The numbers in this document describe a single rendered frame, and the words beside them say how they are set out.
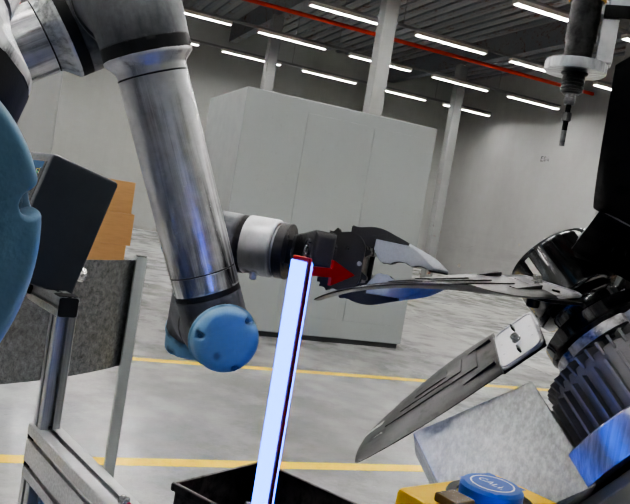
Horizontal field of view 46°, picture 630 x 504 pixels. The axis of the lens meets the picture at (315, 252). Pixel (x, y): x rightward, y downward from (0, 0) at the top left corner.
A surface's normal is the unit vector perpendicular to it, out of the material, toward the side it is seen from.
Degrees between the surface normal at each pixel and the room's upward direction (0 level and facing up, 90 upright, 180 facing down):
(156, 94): 93
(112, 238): 90
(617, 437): 88
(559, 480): 55
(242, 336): 90
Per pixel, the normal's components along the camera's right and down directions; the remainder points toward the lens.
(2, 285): 0.82, 0.28
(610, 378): -0.68, -0.29
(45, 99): 0.37, 0.11
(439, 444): -0.14, -0.56
